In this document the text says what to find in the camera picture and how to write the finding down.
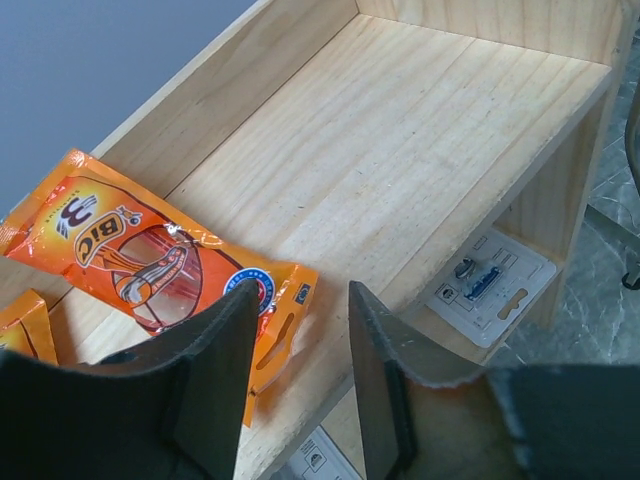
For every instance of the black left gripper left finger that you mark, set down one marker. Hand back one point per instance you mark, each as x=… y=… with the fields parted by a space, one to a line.
x=168 y=408

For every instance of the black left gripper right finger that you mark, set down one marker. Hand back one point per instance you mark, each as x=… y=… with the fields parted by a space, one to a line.
x=428 y=413

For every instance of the orange razor pack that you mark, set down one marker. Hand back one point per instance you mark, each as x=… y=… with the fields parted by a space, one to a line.
x=138 y=266
x=26 y=329

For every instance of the blue blister razor pack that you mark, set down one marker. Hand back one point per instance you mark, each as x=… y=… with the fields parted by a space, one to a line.
x=493 y=284
x=318 y=458

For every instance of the wooden two-tier shelf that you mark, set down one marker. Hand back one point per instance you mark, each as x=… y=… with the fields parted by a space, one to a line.
x=372 y=141

